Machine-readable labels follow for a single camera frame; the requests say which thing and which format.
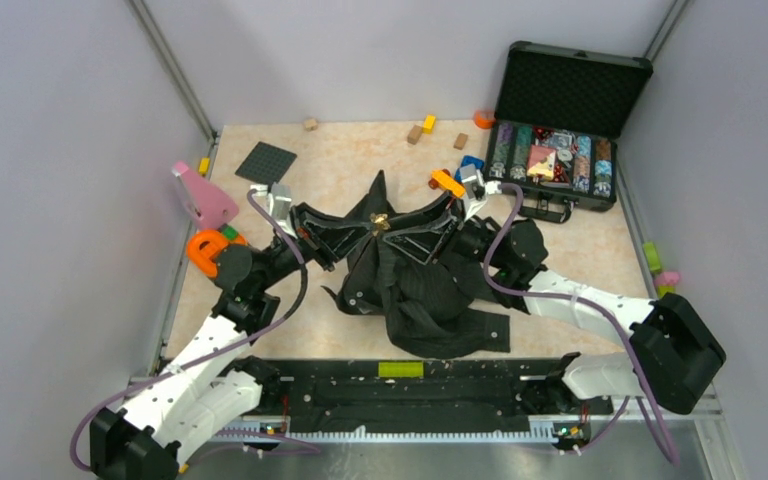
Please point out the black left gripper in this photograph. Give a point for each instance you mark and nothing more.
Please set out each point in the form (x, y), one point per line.
(307, 223)

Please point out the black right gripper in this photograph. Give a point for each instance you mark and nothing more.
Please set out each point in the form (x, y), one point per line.
(416, 234)

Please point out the dark pinstriped garment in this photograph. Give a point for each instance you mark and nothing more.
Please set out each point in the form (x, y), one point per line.
(426, 308)

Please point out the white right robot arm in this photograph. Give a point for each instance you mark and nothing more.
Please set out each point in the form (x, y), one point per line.
(668, 355)

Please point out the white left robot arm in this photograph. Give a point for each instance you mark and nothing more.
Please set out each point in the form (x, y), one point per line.
(164, 420)

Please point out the yellow toy brick car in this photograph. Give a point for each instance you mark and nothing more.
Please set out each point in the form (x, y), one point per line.
(443, 180)

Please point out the blue toy brick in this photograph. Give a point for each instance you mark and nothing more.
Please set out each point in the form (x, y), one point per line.
(472, 160)

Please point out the grey square baseplate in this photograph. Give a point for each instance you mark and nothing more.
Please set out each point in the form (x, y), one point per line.
(265, 165)

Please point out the wooden block centre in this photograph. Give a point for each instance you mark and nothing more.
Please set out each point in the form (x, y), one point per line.
(414, 135)

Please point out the small wooden block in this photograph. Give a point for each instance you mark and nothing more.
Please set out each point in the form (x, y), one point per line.
(461, 141)

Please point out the yellow cube block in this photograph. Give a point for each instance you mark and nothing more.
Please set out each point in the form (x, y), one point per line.
(428, 124)

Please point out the pink toy ramp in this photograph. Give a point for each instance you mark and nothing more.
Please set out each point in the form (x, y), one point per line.
(208, 206)

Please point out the orange cylinder cup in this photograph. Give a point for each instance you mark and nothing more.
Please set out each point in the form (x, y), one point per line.
(484, 119)

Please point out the orange curved toy track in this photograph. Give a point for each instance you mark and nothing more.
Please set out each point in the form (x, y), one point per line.
(204, 247)

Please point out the green flat brick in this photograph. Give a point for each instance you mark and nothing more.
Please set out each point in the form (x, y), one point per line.
(400, 369)

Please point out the small yellow brick left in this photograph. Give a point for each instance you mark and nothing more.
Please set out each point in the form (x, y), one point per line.
(204, 166)

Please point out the black poker chip case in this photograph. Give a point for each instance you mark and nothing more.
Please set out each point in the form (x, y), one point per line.
(558, 116)

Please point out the pink and green toy pile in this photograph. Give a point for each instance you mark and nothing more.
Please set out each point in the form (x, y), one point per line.
(665, 281)

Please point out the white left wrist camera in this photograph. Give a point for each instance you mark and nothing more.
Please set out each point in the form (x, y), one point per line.
(278, 205)

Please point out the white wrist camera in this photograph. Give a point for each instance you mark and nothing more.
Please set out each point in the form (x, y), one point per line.
(477, 190)
(278, 205)

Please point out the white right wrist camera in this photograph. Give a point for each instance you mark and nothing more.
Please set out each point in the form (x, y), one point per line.
(477, 190)

